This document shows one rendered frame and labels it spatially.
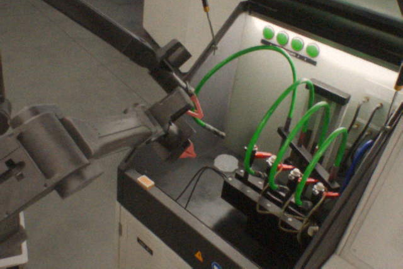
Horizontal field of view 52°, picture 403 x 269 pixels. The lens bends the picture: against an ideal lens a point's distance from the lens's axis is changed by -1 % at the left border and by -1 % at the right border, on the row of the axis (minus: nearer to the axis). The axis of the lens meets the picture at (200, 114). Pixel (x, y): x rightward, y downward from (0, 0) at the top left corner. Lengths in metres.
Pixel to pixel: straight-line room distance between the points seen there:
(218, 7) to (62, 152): 3.62
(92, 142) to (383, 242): 0.87
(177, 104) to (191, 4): 3.06
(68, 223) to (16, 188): 2.09
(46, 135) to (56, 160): 0.03
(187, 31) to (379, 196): 3.07
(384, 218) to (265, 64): 0.68
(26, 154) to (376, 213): 0.92
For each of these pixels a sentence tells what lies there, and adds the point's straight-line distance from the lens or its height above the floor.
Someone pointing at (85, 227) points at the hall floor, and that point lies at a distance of 2.55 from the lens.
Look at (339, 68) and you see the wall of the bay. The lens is 1.40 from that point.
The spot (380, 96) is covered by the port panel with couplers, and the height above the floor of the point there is 1.33.
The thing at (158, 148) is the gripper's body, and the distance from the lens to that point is 1.00.
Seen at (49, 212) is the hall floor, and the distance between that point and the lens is 2.66.
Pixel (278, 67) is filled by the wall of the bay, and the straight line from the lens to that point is 1.51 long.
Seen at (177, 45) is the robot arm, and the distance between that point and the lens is 1.16.
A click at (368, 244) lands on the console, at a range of 1.23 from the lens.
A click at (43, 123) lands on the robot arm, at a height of 1.59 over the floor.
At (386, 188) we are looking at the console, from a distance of 1.17.
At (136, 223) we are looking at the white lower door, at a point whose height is 0.77.
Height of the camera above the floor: 1.86
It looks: 31 degrees down
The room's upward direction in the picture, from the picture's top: 8 degrees clockwise
